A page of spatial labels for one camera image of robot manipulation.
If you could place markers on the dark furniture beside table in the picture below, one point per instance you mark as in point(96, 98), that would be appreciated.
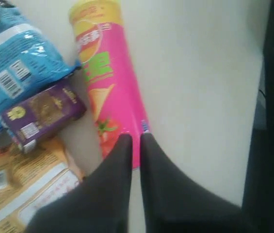
point(258, 198)

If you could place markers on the purple box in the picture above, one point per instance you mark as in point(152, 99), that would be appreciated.
point(42, 115)

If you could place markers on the orange noodle packet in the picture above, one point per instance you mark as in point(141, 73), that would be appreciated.
point(31, 181)

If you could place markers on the blue noodle packet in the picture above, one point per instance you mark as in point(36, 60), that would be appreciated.
point(28, 60)

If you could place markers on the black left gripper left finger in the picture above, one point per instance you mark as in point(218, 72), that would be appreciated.
point(100, 204)

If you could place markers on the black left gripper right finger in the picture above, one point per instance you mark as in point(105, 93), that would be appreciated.
point(174, 203)

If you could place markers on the pink chips can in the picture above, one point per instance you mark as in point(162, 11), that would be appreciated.
point(111, 83)

